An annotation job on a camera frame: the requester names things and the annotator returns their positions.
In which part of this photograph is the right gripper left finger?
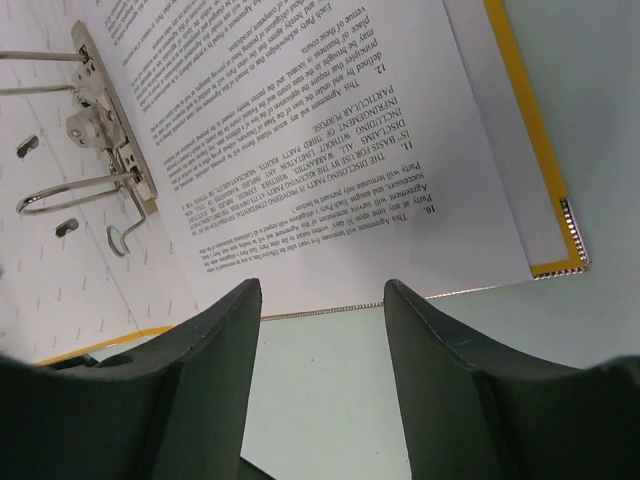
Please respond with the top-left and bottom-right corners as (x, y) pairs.
(1, 279), (264, 479)

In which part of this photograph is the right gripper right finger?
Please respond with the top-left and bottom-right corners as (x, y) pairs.
(384, 280), (639, 479)

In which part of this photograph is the metal lever arch mechanism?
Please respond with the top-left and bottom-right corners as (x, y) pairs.
(1, 21), (158, 258)

